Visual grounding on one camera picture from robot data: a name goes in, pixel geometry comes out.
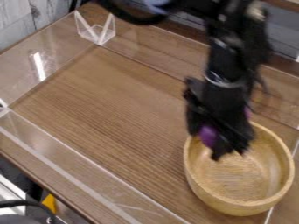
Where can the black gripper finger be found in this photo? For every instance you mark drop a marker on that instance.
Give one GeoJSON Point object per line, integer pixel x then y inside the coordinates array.
{"type": "Point", "coordinates": [230, 140]}
{"type": "Point", "coordinates": [196, 112]}

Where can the light wooden bowl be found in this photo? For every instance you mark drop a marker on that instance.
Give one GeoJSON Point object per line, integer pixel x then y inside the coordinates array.
{"type": "Point", "coordinates": [242, 184]}

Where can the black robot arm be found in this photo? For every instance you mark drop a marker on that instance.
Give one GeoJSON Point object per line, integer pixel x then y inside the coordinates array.
{"type": "Point", "coordinates": [237, 31]}

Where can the purple toy eggplant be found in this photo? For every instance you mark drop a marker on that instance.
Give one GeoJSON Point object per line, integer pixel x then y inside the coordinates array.
{"type": "Point", "coordinates": [236, 121]}

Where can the clear acrylic wall panel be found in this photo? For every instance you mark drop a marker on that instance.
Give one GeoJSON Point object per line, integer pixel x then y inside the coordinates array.
{"type": "Point", "coordinates": [86, 186]}

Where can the clear acrylic corner bracket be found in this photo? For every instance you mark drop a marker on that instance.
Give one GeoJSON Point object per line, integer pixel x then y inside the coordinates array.
{"type": "Point", "coordinates": [99, 34]}

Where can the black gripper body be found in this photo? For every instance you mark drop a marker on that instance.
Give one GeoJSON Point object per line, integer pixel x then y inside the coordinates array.
{"type": "Point", "coordinates": [222, 95]}

